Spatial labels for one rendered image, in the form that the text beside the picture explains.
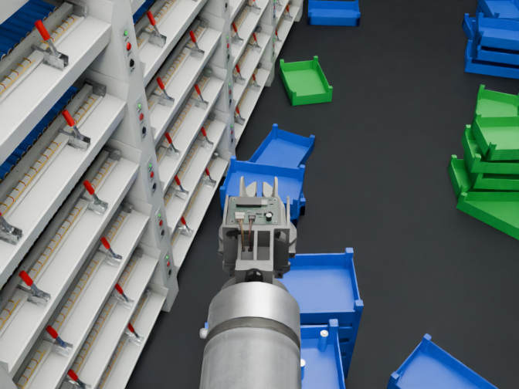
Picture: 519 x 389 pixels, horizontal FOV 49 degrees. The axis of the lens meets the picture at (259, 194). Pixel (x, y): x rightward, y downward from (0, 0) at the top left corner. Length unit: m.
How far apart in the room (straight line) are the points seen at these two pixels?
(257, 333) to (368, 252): 1.71
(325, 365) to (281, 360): 0.86
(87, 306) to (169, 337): 0.55
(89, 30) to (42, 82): 0.19
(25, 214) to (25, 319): 0.22
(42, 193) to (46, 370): 0.43
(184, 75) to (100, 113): 0.51
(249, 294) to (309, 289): 1.13
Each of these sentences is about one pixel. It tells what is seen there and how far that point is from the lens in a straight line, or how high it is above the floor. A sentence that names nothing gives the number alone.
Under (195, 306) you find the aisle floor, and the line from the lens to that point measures 2.03.
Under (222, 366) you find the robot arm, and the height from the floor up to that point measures 1.23.
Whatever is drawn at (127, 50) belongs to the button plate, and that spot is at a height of 0.99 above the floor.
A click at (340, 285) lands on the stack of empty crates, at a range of 1.68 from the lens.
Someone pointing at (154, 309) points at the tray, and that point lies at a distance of 1.92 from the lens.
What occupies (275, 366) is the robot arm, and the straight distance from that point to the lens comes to 0.50.
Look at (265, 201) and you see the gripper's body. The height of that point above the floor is 1.23.
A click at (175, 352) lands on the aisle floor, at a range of 1.94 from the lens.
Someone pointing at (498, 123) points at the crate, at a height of 0.26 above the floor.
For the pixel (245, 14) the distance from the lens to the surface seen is 2.52.
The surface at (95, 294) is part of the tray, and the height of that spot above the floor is 0.49.
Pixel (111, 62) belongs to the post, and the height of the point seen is 0.98.
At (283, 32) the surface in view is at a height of 0.10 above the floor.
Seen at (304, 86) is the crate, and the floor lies 0.00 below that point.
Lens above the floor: 1.67
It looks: 45 degrees down
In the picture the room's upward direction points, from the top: straight up
